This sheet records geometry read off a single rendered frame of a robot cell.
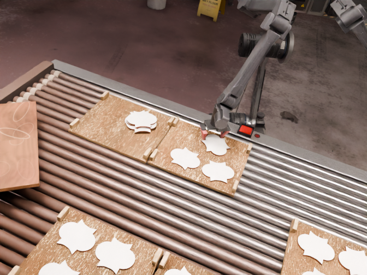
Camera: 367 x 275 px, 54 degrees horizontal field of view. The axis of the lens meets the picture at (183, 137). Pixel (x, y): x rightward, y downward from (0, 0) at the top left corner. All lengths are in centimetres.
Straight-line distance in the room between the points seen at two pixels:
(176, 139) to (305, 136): 204
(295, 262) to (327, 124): 254
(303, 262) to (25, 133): 122
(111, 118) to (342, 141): 248
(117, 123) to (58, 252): 72
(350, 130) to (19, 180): 320
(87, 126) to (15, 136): 34
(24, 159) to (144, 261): 61
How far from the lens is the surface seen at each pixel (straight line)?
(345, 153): 363
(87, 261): 136
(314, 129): 374
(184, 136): 178
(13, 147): 159
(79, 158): 167
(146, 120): 179
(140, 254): 137
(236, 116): 284
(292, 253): 151
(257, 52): 159
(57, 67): 226
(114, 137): 174
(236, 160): 173
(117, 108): 191
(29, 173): 148
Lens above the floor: 213
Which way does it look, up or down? 42 degrees down
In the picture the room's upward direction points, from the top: 10 degrees clockwise
